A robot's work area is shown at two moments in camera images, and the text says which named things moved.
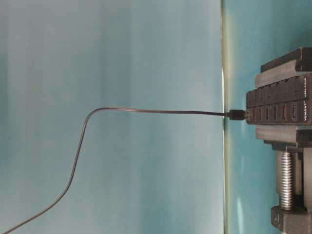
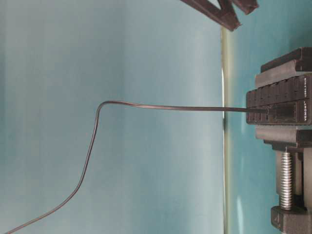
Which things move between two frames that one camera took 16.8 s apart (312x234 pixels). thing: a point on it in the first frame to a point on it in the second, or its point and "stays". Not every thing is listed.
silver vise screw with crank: [286, 180] stays
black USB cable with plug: [238, 114] to [264, 110]
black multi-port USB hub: [287, 103] stays
